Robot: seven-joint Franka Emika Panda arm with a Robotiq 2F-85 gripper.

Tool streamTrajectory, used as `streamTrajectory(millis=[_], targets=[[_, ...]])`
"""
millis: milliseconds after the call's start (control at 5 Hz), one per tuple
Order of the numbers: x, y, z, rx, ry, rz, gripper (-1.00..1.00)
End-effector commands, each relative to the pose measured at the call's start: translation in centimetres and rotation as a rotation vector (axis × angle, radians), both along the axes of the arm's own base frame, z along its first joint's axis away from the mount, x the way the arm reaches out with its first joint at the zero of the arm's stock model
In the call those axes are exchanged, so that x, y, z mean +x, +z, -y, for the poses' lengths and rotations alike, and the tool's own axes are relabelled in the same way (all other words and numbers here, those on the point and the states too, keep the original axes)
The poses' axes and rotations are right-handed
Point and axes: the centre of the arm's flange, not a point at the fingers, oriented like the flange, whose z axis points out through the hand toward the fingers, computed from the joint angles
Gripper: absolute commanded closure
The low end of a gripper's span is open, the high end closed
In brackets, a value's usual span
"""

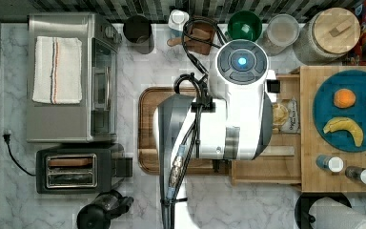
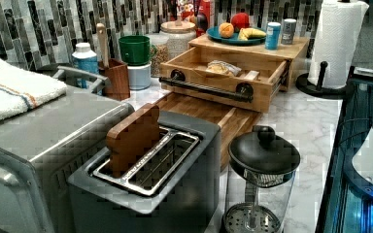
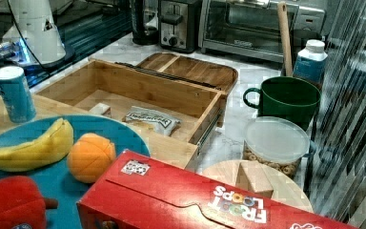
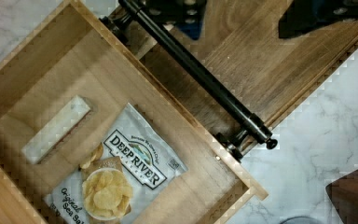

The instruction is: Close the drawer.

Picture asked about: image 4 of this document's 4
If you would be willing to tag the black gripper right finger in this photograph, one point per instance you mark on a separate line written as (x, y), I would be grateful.
(305, 16)

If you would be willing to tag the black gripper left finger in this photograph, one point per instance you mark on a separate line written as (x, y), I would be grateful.
(185, 15)

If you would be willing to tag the Deep River chips bag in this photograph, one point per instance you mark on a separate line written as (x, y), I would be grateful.
(132, 167)

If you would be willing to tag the dark wooden box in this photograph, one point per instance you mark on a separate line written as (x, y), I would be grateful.
(343, 194)

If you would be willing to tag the black drawer handle bar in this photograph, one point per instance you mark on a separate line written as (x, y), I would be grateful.
(251, 124)

